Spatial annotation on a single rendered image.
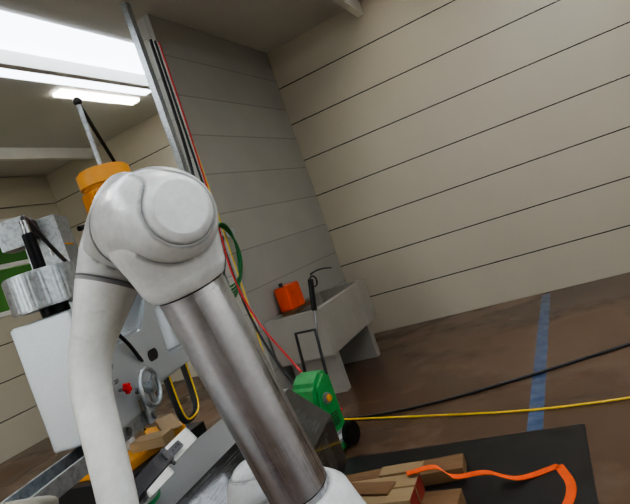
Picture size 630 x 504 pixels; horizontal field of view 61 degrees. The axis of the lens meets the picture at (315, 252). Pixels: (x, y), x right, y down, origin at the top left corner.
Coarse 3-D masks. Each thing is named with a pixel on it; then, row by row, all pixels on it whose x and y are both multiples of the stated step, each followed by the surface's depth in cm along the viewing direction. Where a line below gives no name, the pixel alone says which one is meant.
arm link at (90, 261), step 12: (108, 180) 86; (84, 228) 83; (84, 240) 82; (84, 252) 83; (96, 252) 80; (84, 264) 83; (96, 264) 82; (108, 264) 81; (108, 276) 82; (120, 276) 83
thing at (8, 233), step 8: (0, 224) 260; (8, 224) 261; (16, 224) 261; (0, 232) 260; (8, 232) 261; (16, 232) 261; (0, 240) 260; (8, 240) 261; (16, 240) 261; (8, 248) 261; (16, 248) 261; (24, 248) 267
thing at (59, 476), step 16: (144, 416) 195; (128, 432) 180; (80, 448) 173; (64, 464) 164; (80, 464) 154; (32, 480) 150; (48, 480) 155; (64, 480) 146; (16, 496) 143; (32, 496) 134
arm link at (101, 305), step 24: (96, 288) 82; (120, 288) 83; (72, 312) 84; (96, 312) 82; (120, 312) 84; (72, 336) 82; (96, 336) 82; (72, 360) 81; (96, 360) 81; (72, 384) 80; (96, 384) 80; (96, 408) 78; (96, 432) 76; (120, 432) 78; (96, 456) 75; (120, 456) 76; (96, 480) 74; (120, 480) 74
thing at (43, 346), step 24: (24, 336) 167; (48, 336) 166; (24, 360) 168; (48, 360) 167; (120, 360) 183; (48, 384) 167; (120, 384) 178; (48, 408) 168; (72, 408) 167; (120, 408) 174; (48, 432) 169; (72, 432) 168
